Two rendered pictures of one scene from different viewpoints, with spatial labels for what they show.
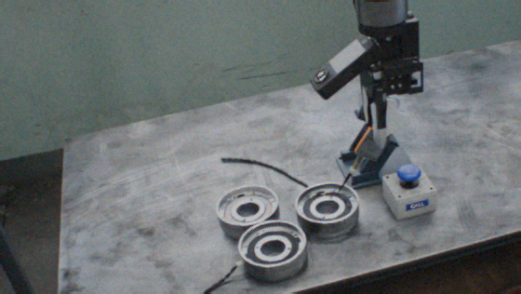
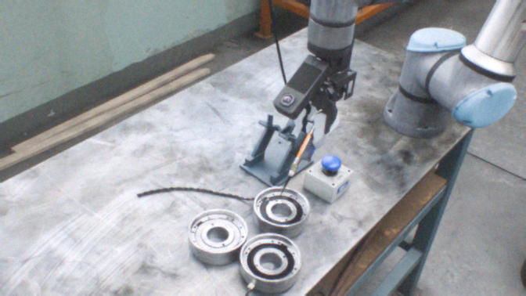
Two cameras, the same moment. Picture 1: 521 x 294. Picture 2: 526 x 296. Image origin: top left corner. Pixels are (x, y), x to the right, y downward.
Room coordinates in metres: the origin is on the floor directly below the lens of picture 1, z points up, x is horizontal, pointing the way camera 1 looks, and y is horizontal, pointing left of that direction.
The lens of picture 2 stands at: (0.33, 0.50, 1.57)
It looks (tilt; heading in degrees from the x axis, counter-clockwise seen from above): 39 degrees down; 319
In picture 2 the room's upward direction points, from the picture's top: 5 degrees clockwise
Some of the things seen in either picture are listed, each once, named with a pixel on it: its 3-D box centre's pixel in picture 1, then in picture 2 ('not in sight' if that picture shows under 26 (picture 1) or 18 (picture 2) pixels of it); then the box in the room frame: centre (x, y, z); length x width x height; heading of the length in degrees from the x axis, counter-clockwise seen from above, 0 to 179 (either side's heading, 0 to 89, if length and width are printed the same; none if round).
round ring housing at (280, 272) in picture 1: (273, 251); (270, 264); (0.78, 0.07, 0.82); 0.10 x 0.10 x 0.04
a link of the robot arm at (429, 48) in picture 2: not in sight; (434, 60); (0.94, -0.51, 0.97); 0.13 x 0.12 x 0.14; 164
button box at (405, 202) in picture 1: (412, 192); (329, 177); (0.89, -0.17, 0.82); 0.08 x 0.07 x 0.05; 101
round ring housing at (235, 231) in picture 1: (248, 213); (217, 237); (0.89, 0.11, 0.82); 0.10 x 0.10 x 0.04
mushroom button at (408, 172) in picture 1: (408, 180); (329, 169); (0.89, -0.16, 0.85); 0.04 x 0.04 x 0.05
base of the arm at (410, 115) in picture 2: not in sight; (419, 102); (0.94, -0.51, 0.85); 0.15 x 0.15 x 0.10
